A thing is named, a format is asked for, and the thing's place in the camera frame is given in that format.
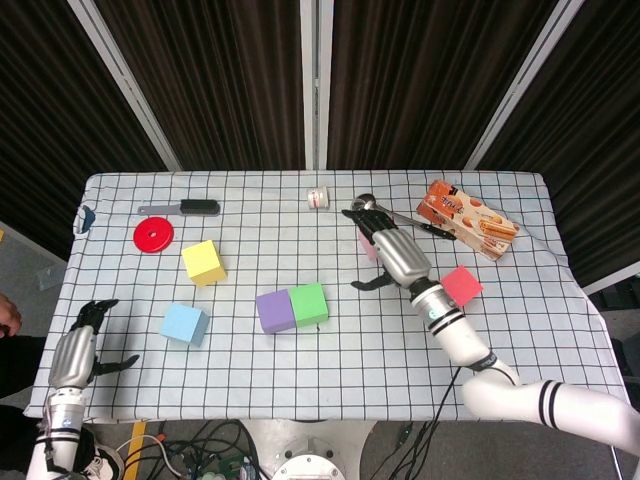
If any orange biscuit box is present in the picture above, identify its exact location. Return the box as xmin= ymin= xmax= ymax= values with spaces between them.
xmin=416 ymin=179 xmax=521 ymax=263

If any yellow floor tape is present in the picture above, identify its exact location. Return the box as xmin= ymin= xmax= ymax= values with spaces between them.
xmin=122 ymin=421 xmax=149 ymax=480

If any white slanted frame post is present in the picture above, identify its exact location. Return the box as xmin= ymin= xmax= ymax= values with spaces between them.
xmin=463 ymin=0 xmax=586 ymax=171
xmin=67 ymin=0 xmax=182 ymax=172

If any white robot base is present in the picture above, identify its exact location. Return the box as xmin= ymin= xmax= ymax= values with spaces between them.
xmin=239 ymin=419 xmax=376 ymax=480

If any person's bare hand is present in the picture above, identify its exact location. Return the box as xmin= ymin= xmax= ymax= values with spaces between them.
xmin=0 ymin=293 xmax=24 ymax=337

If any pink foam cube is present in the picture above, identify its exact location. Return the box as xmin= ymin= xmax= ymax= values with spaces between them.
xmin=358 ymin=229 xmax=380 ymax=262

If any metal ladle black handle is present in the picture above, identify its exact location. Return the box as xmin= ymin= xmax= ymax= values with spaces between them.
xmin=349 ymin=193 xmax=458 ymax=242

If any green foam cube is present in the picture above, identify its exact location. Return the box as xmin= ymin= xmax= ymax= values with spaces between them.
xmin=288 ymin=282 xmax=330 ymax=329

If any purple foam cube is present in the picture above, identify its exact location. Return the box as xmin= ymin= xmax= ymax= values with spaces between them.
xmin=255 ymin=288 xmax=297 ymax=335

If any white floor frame bar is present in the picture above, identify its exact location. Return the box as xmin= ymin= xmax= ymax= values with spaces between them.
xmin=582 ymin=272 xmax=640 ymax=296

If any blue foam cube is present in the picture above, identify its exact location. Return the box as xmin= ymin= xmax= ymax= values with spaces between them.
xmin=159 ymin=302 xmax=210 ymax=348

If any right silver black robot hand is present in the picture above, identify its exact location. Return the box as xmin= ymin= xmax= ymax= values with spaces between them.
xmin=341 ymin=207 xmax=434 ymax=292

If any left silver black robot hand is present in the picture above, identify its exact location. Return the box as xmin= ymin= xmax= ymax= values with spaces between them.
xmin=47 ymin=298 xmax=141 ymax=390

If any yellow foam cube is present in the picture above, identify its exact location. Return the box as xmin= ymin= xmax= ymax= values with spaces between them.
xmin=180 ymin=239 xmax=228 ymax=288

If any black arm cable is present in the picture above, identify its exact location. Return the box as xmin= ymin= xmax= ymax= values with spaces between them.
xmin=387 ymin=367 xmax=464 ymax=480

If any red foam cube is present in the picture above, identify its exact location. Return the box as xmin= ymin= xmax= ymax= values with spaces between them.
xmin=439 ymin=264 xmax=484 ymax=307

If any white upright frame post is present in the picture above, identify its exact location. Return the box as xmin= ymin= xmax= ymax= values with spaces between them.
xmin=299 ymin=0 xmax=334 ymax=170

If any floor cable bundle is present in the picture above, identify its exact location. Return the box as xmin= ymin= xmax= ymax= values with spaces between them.
xmin=94 ymin=419 xmax=266 ymax=480

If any red round plastic disc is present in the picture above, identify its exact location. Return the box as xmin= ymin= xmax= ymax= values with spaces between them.
xmin=132 ymin=216 xmax=176 ymax=254

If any black pleated curtain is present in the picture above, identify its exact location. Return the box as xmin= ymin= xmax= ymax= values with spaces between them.
xmin=0 ymin=0 xmax=640 ymax=289

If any black brush grey handle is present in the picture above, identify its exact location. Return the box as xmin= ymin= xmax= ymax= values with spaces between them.
xmin=137 ymin=198 xmax=221 ymax=217

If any white black grid tablecloth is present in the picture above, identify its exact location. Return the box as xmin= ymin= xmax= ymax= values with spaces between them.
xmin=23 ymin=170 xmax=632 ymax=424

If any white black sneaker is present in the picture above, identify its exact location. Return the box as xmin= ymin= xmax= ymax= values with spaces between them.
xmin=79 ymin=444 xmax=126 ymax=480

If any blue table clip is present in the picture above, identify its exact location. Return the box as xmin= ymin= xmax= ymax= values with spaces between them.
xmin=74 ymin=204 xmax=96 ymax=236

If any small white jar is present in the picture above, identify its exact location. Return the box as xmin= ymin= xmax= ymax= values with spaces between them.
xmin=306 ymin=185 xmax=332 ymax=210

